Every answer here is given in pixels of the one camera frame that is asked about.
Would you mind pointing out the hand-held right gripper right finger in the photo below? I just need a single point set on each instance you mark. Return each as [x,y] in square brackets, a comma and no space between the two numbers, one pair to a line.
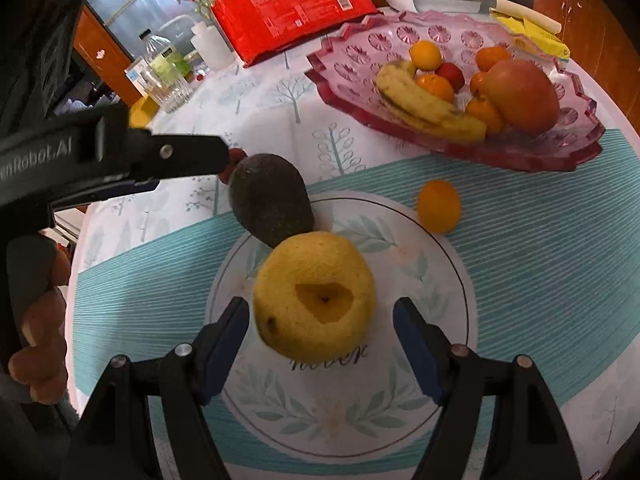
[420,355]

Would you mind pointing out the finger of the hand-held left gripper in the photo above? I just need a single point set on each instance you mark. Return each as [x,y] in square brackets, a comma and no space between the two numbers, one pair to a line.
[125,187]
[185,157]

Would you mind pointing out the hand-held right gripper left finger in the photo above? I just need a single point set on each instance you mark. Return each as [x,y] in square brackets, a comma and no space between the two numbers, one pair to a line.
[225,350]

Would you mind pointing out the white floral plate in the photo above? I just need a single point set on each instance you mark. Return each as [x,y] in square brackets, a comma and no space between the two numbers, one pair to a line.
[400,270]

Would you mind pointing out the dark avocado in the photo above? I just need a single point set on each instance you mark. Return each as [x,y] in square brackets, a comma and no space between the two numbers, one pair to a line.
[270,195]

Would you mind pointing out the yellow pear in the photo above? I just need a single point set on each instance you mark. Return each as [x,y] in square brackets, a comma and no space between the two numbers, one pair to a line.
[300,265]

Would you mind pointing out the pink glass bowl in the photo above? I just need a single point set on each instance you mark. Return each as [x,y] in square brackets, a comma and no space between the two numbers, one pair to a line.
[350,60]

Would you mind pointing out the yellow banana bunch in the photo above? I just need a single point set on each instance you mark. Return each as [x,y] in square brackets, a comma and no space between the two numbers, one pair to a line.
[410,95]

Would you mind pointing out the red-orange mango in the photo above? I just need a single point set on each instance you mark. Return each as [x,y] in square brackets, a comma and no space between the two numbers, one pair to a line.
[522,95]

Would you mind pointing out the red apple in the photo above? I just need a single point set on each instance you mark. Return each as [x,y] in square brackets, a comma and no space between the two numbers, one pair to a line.
[452,75]

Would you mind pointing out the person's left forearm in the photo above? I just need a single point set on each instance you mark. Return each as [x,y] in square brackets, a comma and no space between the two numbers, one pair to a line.
[25,440]

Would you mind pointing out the person's left hand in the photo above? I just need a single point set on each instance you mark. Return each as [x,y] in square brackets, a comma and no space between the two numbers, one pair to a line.
[47,320]

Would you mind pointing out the small red fruit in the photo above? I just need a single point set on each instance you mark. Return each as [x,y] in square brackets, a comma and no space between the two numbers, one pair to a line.
[236,155]

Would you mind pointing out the yellow box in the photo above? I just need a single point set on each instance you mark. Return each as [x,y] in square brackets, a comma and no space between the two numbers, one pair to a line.
[142,112]

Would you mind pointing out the clear drinking glass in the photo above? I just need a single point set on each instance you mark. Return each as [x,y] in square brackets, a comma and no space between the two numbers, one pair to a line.
[170,92]

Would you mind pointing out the small blue-label box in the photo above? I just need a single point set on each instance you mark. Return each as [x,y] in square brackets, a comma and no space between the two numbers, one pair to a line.
[135,77]

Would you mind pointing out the green-label plastic bottle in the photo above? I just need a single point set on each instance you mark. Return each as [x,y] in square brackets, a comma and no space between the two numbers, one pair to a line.
[167,60]

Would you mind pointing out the white squeeze bottle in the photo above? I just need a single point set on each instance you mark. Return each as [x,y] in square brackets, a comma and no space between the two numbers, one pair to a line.
[212,47]

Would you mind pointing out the teal striped placemat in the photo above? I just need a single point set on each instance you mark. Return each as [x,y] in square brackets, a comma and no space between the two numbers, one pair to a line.
[525,260]

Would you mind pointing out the red plastic package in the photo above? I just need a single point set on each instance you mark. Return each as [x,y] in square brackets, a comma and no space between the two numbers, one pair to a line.
[290,10]

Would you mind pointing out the yellow packet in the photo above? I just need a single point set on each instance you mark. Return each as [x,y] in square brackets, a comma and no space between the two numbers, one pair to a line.
[540,40]

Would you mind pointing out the cream paper roll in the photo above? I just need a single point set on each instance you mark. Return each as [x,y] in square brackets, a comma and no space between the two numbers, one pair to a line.
[525,12]

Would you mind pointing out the wooden sideboard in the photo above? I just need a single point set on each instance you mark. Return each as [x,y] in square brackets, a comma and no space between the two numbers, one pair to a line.
[590,35]

